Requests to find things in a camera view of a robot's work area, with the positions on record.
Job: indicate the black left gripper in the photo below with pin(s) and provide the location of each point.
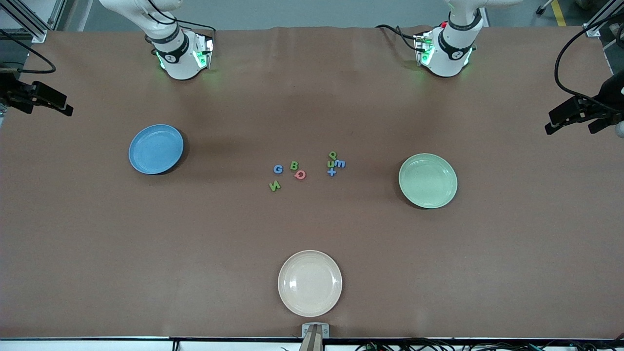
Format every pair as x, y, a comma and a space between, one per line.
612, 96

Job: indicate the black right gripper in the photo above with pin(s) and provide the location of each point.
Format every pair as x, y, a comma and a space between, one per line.
9, 92

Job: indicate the blue letter G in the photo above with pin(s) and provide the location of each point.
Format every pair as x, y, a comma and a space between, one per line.
278, 169

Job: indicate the green letter N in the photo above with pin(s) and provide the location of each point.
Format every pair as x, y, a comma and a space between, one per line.
275, 185

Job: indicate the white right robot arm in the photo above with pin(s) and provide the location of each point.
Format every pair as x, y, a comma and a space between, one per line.
180, 61

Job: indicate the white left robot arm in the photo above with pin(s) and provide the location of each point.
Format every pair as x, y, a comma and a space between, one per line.
446, 58

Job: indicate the blue plate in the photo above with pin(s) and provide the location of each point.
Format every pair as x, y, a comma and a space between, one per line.
156, 148

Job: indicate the green plate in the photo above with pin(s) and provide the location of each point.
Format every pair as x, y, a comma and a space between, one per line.
428, 181

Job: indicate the beige plate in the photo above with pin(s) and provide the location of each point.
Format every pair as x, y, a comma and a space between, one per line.
310, 283

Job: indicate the black caster wheel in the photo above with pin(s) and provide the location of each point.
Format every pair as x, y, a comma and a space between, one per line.
542, 7

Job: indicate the brown table cover sheet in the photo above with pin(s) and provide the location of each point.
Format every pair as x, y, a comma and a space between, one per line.
97, 243

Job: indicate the red letter Q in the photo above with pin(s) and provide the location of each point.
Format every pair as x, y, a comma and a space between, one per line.
300, 174

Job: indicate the aluminium frame profile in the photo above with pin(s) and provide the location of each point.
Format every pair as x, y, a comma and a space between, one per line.
39, 35
592, 30

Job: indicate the white table edge rail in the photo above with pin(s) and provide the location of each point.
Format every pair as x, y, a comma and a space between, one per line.
97, 345

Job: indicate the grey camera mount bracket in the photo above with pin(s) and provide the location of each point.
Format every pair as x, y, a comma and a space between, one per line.
315, 336

